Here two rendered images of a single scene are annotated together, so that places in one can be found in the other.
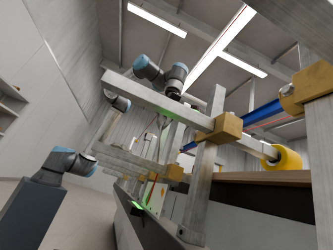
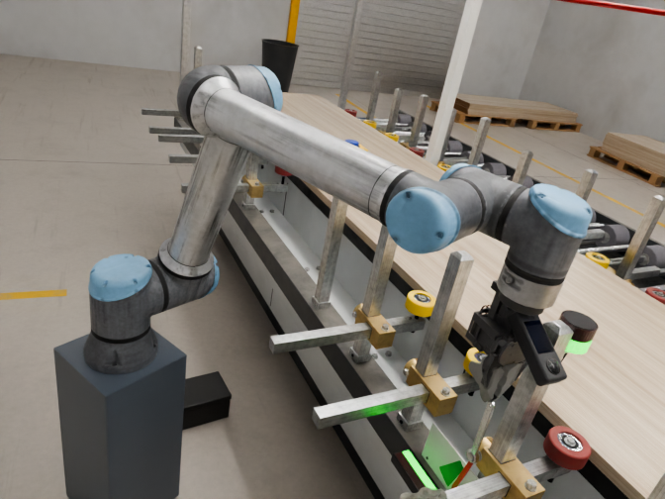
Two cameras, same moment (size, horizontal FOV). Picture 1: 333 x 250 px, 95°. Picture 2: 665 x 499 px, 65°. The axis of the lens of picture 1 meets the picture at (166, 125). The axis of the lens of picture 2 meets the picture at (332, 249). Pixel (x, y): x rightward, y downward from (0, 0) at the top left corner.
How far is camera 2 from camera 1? 0.98 m
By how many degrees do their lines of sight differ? 53
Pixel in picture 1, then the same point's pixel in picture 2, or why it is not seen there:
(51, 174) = (135, 345)
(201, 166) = not seen: outside the picture
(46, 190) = (149, 381)
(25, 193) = (118, 408)
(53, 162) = (125, 325)
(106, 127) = (223, 193)
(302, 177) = not seen: outside the picture
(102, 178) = (70, 18)
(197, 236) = not seen: outside the picture
